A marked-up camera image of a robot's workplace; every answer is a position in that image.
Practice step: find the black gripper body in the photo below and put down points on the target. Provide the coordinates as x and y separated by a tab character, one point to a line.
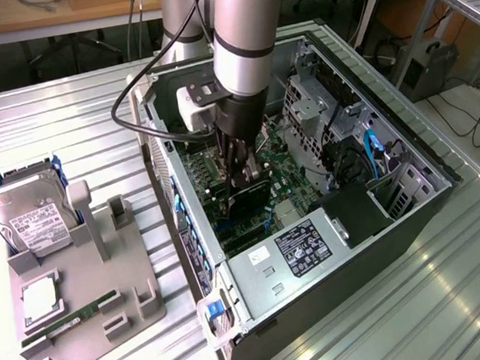
242	116

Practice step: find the black graphics card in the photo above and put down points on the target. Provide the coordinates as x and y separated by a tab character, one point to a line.
252	200

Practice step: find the green motherboard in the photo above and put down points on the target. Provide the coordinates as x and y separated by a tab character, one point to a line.
286	171

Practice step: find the silver chipset heatsink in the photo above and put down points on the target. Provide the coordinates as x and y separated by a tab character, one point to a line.
290	214

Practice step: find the metal disk bay cage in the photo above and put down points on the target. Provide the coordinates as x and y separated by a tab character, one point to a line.
306	112

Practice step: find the black expansion slot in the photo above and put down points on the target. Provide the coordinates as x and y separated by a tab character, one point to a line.
247	236

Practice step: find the blue card retention clips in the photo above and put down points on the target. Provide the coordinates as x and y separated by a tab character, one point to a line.
191	231

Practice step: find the black plastic shroud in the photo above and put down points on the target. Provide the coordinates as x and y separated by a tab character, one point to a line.
350	216

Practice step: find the grey power supply unit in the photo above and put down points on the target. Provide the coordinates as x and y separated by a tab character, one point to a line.
266	279

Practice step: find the blue case latch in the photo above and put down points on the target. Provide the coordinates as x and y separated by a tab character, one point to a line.
213	311

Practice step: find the black open PC case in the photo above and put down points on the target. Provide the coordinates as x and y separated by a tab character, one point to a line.
359	270

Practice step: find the black office chair base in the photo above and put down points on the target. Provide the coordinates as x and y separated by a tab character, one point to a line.
78	46

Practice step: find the grey parts rack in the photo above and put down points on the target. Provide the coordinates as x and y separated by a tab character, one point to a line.
89	288

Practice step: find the grey equipment box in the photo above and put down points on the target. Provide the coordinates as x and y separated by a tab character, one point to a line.
429	70

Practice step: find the silver hard disk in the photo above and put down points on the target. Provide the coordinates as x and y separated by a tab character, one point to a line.
17	210

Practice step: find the green loose RAM stick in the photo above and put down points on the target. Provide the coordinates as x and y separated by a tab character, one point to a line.
66	320

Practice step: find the silver CPU chip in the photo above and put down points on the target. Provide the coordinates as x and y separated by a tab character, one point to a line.
42	301

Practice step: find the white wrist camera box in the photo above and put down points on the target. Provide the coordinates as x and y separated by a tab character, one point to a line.
193	112

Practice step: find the perforated metal bracket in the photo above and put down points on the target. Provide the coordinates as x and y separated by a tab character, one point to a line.
403	198

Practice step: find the aluminium frame table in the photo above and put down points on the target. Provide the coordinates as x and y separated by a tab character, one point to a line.
467	0

